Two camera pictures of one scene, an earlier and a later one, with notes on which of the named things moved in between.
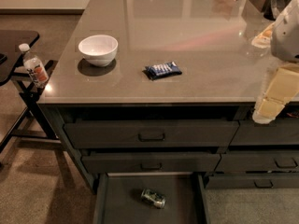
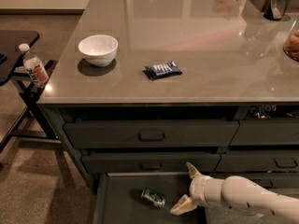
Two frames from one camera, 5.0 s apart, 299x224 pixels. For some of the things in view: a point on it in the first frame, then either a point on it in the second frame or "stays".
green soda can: [154, 199] stays
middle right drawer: [258, 162] stays
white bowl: [98, 49] stays
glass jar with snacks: [264, 38] -> [291, 45]
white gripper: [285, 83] -> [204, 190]
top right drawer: [282, 132] stays
